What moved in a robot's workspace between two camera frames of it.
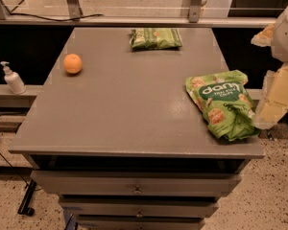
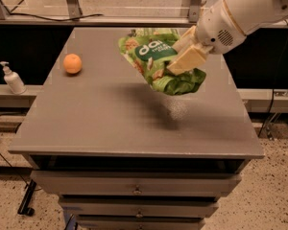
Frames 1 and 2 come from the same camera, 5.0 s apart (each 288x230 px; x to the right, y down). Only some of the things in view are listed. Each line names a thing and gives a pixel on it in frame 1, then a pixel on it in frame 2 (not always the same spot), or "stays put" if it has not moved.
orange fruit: (73, 63) stays put
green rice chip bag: (225, 101) -> (150, 50)
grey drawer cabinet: (114, 134) stays put
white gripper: (287, 37) -> (217, 29)
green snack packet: (155, 38) stays put
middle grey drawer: (139, 207) stays put
